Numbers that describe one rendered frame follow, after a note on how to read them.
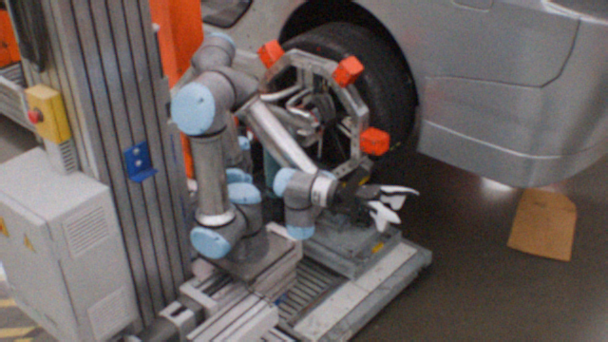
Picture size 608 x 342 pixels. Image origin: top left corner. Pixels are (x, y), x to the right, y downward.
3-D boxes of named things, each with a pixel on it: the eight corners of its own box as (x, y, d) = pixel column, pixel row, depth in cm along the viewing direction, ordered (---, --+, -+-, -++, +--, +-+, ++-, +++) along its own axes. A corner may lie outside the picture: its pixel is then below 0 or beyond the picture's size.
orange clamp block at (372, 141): (370, 142, 266) (389, 149, 261) (358, 149, 262) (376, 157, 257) (370, 126, 263) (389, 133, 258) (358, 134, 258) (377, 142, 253)
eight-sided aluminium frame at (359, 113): (368, 192, 279) (370, 72, 249) (357, 199, 275) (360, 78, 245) (273, 149, 309) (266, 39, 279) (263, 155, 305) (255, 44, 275)
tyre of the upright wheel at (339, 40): (356, 182, 319) (446, 122, 267) (324, 204, 305) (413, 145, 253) (277, 70, 322) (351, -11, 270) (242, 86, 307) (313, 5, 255)
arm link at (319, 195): (324, 171, 170) (311, 183, 164) (340, 175, 169) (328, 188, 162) (323, 197, 174) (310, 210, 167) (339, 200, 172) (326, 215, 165)
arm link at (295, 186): (286, 187, 179) (284, 160, 174) (323, 197, 175) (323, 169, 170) (273, 202, 173) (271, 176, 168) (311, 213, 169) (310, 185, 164)
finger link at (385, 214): (398, 238, 156) (375, 220, 163) (400, 217, 153) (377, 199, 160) (387, 241, 154) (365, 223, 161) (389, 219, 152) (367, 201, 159)
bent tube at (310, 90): (343, 105, 258) (343, 81, 252) (310, 124, 246) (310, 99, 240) (309, 93, 268) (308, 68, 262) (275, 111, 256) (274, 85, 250)
